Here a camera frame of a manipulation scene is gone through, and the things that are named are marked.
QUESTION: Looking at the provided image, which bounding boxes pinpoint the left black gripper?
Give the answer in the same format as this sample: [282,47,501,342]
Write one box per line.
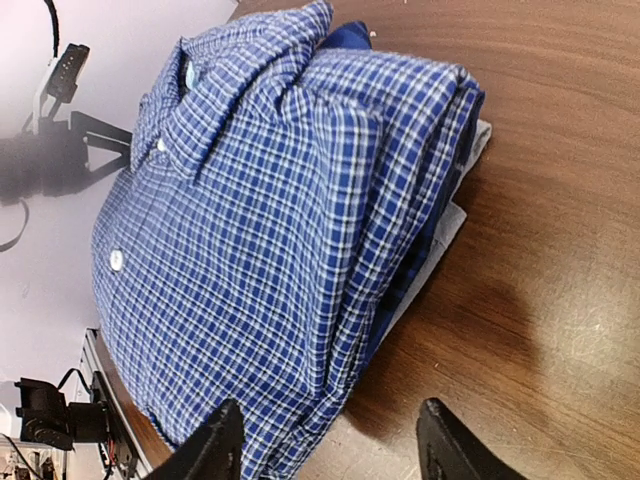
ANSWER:
[1,111,132,205]

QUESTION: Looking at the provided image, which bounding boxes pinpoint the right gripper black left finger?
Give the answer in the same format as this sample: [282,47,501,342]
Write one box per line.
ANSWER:
[145,399,244,480]

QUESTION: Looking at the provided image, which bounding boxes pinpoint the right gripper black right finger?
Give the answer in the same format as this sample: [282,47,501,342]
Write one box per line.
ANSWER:
[416,398,524,480]

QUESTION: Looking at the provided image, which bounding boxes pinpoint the blue small-check long sleeve shirt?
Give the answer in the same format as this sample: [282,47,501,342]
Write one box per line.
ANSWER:
[92,1,484,479]

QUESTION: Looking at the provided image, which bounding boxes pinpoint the dark blue plaid shirt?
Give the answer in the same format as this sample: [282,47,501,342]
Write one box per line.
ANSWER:
[319,19,481,361]

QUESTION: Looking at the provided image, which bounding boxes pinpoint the black grey printed shirt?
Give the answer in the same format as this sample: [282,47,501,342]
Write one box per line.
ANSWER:
[367,119,492,358]

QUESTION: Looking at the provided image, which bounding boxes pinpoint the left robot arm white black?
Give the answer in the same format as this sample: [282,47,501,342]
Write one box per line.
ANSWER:
[1,111,132,451]

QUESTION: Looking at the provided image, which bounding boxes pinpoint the front aluminium rail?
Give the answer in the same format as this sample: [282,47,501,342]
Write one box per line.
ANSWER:
[76,328,151,479]

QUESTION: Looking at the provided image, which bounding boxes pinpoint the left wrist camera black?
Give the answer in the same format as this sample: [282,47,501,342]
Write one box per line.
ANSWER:
[31,43,90,135]

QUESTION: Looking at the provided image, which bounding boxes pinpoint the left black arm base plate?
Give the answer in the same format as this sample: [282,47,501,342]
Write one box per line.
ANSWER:
[91,371,139,479]

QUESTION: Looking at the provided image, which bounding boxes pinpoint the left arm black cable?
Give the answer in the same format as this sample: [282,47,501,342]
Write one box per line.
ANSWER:
[0,0,61,254]

